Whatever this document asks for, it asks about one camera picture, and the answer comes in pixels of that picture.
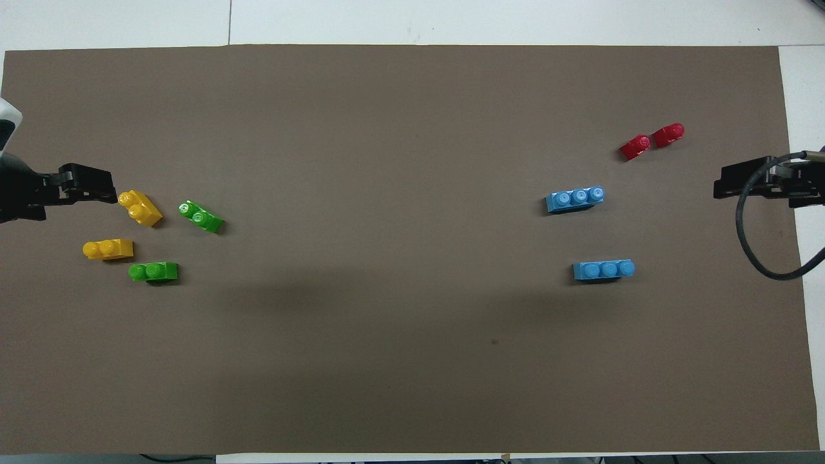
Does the red one-stud block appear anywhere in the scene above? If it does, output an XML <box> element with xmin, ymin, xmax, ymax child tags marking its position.
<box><xmin>652</xmin><ymin>123</ymin><xmax>686</xmax><ymax>149</ymax></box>
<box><xmin>619</xmin><ymin>135</ymin><xmax>652</xmax><ymax>162</ymax></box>

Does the yellow two-stud block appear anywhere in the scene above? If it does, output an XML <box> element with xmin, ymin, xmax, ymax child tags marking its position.
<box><xmin>82</xmin><ymin>238</ymin><xmax>135</xmax><ymax>261</ymax></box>
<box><xmin>118</xmin><ymin>190</ymin><xmax>164</xmax><ymax>228</ymax></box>

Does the brown paper mat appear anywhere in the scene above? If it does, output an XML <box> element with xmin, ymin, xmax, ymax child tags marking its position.
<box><xmin>0</xmin><ymin>44</ymin><xmax>820</xmax><ymax>456</ymax></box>

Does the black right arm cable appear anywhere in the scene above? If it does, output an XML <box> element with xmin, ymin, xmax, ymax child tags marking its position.
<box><xmin>736</xmin><ymin>150</ymin><xmax>825</xmax><ymax>281</ymax></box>

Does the blue three-stud block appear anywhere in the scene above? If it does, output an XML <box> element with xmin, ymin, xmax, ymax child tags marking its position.
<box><xmin>545</xmin><ymin>186</ymin><xmax>606</xmax><ymax>215</ymax></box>
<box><xmin>572</xmin><ymin>258</ymin><xmax>637</xmax><ymax>282</ymax></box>

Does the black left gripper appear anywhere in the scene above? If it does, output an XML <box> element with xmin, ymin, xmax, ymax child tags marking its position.
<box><xmin>0</xmin><ymin>151</ymin><xmax>119</xmax><ymax>224</ymax></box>

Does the green two-stud block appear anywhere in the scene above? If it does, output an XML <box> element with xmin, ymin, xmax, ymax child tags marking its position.
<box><xmin>178</xmin><ymin>200</ymin><xmax>225</xmax><ymax>235</ymax></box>
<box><xmin>128</xmin><ymin>262</ymin><xmax>179</xmax><ymax>283</ymax></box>

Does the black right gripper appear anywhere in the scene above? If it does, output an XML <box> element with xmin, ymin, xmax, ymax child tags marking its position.
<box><xmin>713</xmin><ymin>156</ymin><xmax>825</xmax><ymax>209</ymax></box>

